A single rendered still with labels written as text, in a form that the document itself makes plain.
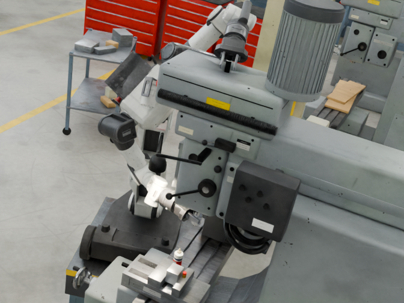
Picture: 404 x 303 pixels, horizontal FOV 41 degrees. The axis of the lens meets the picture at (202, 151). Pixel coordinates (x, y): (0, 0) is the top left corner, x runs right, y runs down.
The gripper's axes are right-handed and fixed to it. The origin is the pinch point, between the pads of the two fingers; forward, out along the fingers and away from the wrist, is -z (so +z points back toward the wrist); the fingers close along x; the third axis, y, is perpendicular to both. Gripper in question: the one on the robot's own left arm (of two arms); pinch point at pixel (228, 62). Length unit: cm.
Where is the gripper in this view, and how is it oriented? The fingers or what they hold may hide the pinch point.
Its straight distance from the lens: 201.1
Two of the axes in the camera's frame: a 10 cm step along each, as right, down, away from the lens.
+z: 2.2, -8.2, 5.3
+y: 0.7, -5.2, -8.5
